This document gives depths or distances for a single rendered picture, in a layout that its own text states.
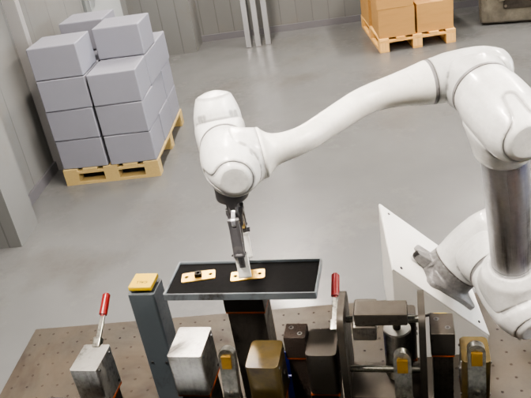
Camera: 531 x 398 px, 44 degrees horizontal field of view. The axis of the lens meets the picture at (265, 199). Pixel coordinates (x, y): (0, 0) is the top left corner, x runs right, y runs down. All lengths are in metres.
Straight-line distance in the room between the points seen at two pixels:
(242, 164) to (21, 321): 2.79
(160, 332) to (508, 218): 0.89
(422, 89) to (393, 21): 5.65
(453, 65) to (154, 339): 0.99
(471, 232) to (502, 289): 0.24
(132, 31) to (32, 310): 2.22
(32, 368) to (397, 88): 1.48
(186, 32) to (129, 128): 3.42
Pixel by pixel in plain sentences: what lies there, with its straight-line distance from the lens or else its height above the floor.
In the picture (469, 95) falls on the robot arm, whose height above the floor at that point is 1.57.
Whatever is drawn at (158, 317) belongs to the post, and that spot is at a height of 1.07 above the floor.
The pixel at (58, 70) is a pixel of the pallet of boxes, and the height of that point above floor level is 0.90.
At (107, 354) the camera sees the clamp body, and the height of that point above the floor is 1.05.
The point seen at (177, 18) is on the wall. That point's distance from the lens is 8.15.
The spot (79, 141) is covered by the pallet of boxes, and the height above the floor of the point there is 0.35.
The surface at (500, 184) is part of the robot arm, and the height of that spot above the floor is 1.36.
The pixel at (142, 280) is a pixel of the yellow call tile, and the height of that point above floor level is 1.16.
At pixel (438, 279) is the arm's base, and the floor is 0.92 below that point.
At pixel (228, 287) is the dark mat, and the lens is 1.57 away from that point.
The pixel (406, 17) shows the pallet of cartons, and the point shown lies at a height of 0.32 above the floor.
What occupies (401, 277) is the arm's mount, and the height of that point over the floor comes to 0.99.
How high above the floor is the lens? 2.06
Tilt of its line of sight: 28 degrees down
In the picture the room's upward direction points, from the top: 9 degrees counter-clockwise
